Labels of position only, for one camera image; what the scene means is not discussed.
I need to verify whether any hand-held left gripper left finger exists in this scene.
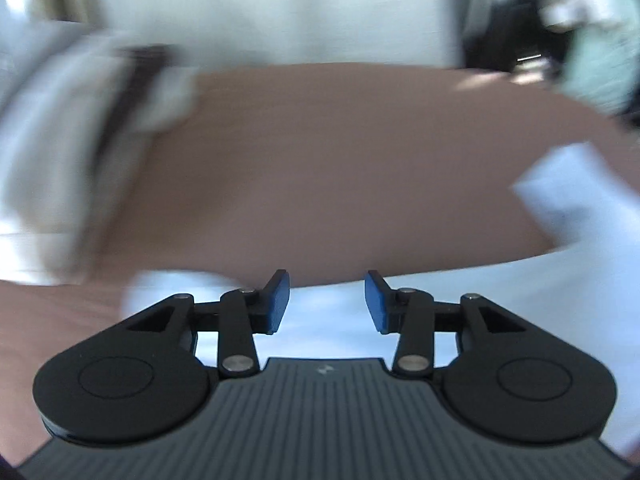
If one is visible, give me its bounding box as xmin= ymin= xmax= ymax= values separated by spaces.
xmin=95 ymin=269 xmax=291 ymax=378

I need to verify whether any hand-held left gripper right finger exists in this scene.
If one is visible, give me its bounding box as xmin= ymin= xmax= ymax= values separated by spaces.
xmin=365 ymin=269 xmax=561 ymax=380

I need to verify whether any brown bed sheet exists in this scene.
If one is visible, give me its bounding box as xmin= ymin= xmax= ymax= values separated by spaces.
xmin=0 ymin=62 xmax=640 ymax=461

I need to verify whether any cream folded garment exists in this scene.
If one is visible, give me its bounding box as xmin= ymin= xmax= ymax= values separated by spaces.
xmin=0 ymin=27 xmax=201 ymax=281

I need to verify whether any cream draped cloth cover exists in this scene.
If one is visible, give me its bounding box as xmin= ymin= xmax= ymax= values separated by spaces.
xmin=92 ymin=0 xmax=463 ymax=71

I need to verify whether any black hanging garment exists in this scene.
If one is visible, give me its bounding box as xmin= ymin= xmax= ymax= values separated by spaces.
xmin=461 ymin=0 xmax=568 ymax=78

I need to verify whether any mint green garment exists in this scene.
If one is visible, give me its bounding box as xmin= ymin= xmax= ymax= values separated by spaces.
xmin=557 ymin=5 xmax=640 ymax=116

